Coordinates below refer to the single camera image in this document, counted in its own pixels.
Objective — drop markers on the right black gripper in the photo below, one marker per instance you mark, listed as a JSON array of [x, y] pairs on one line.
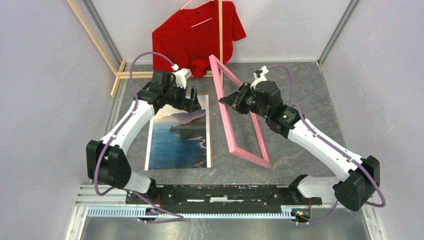
[[235, 100]]

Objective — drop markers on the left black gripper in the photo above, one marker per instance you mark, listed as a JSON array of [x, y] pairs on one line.
[[192, 104]]

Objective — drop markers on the landscape photo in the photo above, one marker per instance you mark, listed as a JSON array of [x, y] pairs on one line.
[[180, 140]]

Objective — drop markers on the pink wooden picture frame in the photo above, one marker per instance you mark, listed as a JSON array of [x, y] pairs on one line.
[[217, 69]]

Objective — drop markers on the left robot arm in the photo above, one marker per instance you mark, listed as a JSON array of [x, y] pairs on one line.
[[106, 158]]

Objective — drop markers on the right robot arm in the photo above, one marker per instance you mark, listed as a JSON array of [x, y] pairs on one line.
[[358, 177]]

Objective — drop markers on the wooden clothes rack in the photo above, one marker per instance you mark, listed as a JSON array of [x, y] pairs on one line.
[[89, 18]]

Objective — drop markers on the pink clothes hanger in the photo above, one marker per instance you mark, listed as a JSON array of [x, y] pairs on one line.
[[199, 15]]

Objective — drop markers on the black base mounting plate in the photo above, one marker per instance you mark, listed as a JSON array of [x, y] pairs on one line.
[[228, 199]]

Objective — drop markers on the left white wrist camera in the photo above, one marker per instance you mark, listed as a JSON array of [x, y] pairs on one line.
[[181, 76]]

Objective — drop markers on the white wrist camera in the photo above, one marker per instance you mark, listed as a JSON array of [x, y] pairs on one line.
[[181, 76], [259, 76]]

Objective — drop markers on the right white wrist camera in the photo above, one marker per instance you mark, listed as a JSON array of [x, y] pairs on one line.
[[259, 76]]

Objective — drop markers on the white slotted cable duct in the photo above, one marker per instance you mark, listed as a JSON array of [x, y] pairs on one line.
[[142, 212]]

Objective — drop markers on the aluminium rail frame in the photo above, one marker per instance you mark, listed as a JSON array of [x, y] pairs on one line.
[[328, 221]]

